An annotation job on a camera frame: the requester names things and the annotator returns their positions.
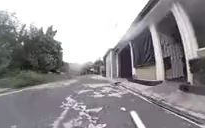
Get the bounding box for pale concrete kerb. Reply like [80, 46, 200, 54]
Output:
[0, 78, 79, 100]

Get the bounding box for grey concrete pavement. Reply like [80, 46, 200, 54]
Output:
[113, 77, 205, 125]

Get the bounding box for robot's own part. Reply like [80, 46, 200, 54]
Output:
[129, 110, 147, 128]

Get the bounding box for grey asphalt road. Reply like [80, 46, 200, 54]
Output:
[0, 74, 205, 128]

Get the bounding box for row of trees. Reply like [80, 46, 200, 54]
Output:
[0, 4, 66, 80]

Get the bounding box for grass verge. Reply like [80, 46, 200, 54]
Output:
[0, 69, 78, 95]

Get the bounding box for building with dark openings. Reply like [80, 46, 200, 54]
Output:
[115, 0, 205, 98]

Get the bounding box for distant trees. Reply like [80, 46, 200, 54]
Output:
[81, 57, 106, 76]

